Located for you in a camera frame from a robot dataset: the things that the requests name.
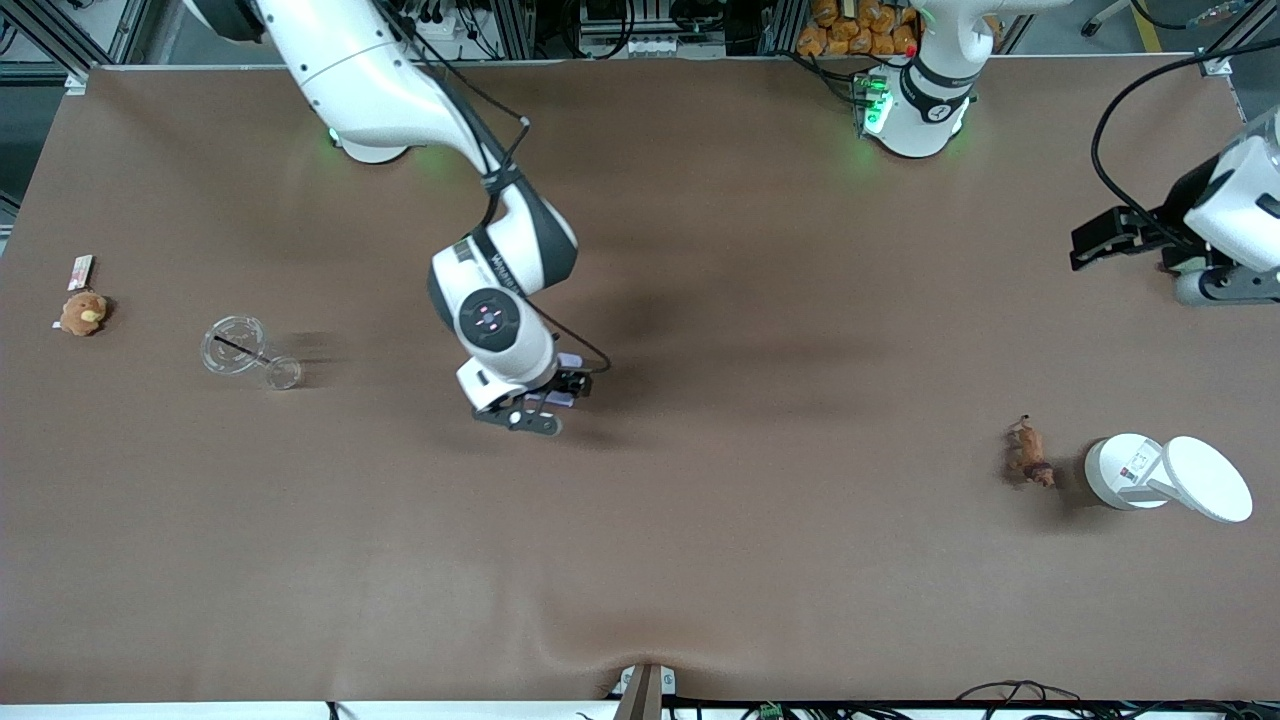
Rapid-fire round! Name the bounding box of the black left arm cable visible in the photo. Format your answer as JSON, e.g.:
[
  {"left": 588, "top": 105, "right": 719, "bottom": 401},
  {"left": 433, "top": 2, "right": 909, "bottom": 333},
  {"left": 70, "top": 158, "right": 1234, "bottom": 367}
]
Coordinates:
[{"left": 1090, "top": 45, "right": 1280, "bottom": 246}]

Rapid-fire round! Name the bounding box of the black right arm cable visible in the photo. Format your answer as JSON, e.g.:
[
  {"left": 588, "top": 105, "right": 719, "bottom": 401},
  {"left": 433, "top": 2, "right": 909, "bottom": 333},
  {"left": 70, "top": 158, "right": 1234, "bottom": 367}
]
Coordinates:
[{"left": 375, "top": 0, "right": 613, "bottom": 379}]

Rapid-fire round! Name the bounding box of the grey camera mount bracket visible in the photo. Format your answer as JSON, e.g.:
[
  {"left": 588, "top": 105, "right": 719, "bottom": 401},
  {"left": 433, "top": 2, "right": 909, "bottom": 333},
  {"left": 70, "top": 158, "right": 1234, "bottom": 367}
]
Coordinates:
[{"left": 610, "top": 662, "right": 677, "bottom": 720}]

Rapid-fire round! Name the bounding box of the brown lion statue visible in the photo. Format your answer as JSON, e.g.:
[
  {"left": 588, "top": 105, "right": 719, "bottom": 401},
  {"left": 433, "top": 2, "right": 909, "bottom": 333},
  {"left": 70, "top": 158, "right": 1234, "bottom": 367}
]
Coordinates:
[{"left": 1005, "top": 416, "right": 1057, "bottom": 490}]

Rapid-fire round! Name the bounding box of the white chair base leg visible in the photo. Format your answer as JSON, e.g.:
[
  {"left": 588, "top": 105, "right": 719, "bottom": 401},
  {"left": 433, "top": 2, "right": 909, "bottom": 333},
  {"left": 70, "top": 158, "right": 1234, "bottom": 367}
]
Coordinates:
[{"left": 1078, "top": 0, "right": 1133, "bottom": 38}]

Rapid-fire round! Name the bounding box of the lavender flip phone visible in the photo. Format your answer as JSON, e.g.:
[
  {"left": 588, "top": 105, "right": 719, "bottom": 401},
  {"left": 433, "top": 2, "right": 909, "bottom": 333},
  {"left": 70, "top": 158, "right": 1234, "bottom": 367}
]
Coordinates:
[{"left": 523, "top": 352, "right": 585, "bottom": 409}]

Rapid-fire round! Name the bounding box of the brown table cover sheet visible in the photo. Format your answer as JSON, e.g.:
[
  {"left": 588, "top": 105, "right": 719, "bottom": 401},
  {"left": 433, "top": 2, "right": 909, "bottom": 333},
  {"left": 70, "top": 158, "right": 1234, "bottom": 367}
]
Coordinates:
[{"left": 0, "top": 55, "right": 1280, "bottom": 706}]

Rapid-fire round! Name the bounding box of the clear plastic cup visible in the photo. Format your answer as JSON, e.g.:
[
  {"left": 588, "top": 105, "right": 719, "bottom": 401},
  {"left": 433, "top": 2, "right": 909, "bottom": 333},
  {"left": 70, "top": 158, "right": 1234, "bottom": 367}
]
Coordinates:
[{"left": 201, "top": 315, "right": 303, "bottom": 391}]

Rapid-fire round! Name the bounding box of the long white power strip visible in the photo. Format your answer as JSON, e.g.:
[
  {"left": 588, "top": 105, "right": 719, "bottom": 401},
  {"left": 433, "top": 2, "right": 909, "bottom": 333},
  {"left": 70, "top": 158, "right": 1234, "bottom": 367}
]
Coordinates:
[{"left": 583, "top": 35, "right": 723, "bottom": 59}]

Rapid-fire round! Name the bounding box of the orange plush toys heap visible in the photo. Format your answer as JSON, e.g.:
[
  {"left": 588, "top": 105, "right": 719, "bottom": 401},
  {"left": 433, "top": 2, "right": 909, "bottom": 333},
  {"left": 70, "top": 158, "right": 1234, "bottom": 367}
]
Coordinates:
[{"left": 797, "top": 0, "right": 1003, "bottom": 58}]

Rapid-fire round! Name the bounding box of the aluminium frame post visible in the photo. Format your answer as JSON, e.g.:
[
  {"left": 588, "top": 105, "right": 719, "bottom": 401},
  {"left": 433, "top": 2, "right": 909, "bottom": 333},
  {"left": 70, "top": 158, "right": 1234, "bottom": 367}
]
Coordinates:
[
  {"left": 488, "top": 0, "right": 536, "bottom": 61},
  {"left": 758, "top": 0, "right": 801, "bottom": 56}
]

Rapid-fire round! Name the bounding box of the black cable bundle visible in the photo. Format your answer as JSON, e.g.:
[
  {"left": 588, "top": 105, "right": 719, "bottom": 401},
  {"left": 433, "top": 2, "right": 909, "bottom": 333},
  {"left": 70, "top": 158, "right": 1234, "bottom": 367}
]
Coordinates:
[{"left": 670, "top": 680, "right": 1280, "bottom": 720}]

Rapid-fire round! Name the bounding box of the white bin with lid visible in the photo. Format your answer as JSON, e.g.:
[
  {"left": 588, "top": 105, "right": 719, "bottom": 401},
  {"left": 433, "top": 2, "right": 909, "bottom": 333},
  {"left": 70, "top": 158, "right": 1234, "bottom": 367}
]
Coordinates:
[{"left": 1083, "top": 432, "right": 1255, "bottom": 525}]

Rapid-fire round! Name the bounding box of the brown plush toy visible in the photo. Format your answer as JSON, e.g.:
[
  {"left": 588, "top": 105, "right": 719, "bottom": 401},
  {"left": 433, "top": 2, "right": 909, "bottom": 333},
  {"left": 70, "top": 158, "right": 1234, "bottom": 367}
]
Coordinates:
[{"left": 52, "top": 290, "right": 111, "bottom": 338}]

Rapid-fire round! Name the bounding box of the aluminium frame diagonal strut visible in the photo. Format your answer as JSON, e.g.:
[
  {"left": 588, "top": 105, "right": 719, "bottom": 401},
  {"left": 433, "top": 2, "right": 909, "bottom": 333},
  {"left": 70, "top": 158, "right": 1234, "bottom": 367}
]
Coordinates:
[
  {"left": 1195, "top": 0, "right": 1280, "bottom": 77},
  {"left": 0, "top": 0, "right": 93, "bottom": 96}
]

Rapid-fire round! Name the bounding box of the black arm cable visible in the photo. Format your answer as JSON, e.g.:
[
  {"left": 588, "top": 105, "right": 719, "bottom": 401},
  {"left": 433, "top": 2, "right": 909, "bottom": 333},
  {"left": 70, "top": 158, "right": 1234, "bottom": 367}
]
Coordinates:
[
  {"left": 1090, "top": 45, "right": 1280, "bottom": 246},
  {"left": 375, "top": 0, "right": 613, "bottom": 379}
]

